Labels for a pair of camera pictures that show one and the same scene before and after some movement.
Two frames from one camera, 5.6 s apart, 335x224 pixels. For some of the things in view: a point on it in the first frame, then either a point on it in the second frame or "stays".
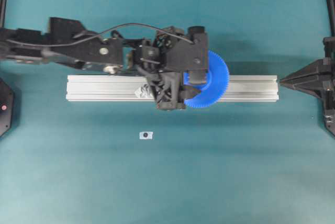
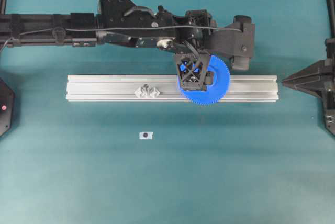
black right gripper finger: x=319 y=66 stays
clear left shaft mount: x=144 y=92 stays
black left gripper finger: x=195 y=76 to x=209 y=79
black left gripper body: x=150 y=55 to x=197 y=29
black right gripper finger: x=315 y=86 stays
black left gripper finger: x=169 y=91 to x=191 y=68
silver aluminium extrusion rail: x=124 y=88 stays
